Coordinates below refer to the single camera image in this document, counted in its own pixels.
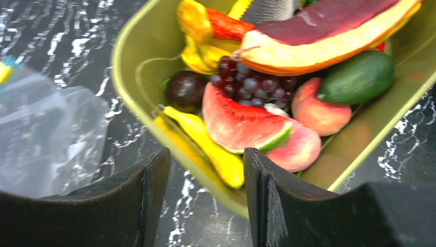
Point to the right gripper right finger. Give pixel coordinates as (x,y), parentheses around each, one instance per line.
(285,210)

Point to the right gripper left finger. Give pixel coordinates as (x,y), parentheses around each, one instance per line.
(121,210)

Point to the watermelon slice toy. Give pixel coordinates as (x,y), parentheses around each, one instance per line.
(235,126)

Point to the clear zip top bag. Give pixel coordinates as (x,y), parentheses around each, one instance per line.
(51,139)

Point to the peach toy with leaf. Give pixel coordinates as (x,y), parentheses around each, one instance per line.
(300,151)

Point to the yellow pear toy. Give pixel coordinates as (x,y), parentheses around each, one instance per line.
(211,150)

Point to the peach toy upper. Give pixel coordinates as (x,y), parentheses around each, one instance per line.
(324,118)

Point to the white garlic toy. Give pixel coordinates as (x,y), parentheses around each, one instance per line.
(274,109)

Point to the purple grape bunch toy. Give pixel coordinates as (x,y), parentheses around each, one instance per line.
(249,87)

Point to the dark plum toy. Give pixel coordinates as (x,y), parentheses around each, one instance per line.
(184,91)

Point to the green avocado toy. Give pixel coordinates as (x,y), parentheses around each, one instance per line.
(358,79)

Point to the olive green plastic bin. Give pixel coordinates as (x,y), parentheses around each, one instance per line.
(147,53)

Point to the yellow banana toy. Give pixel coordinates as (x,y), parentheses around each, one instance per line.
(204,59)

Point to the red chili toy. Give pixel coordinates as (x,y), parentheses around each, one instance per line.
(226,28)

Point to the grey fish toy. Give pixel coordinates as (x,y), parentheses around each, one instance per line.
(260,11)

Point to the yellow corn toy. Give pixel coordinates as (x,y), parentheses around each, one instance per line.
(194,21)

